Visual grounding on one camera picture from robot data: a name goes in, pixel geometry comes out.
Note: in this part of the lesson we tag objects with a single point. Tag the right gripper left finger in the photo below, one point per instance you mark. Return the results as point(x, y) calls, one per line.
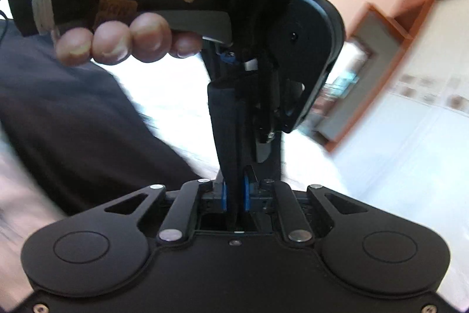
point(199, 207)

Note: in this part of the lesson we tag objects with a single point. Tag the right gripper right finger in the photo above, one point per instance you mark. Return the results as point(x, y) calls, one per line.
point(270, 196)

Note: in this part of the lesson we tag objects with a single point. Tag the black pants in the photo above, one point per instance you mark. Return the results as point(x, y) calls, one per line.
point(72, 140)

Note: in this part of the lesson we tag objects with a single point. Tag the white script-print bedspread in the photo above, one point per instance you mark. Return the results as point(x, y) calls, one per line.
point(171, 98)

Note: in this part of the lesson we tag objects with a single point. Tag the wooden door frame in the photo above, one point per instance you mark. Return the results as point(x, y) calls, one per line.
point(400, 21)

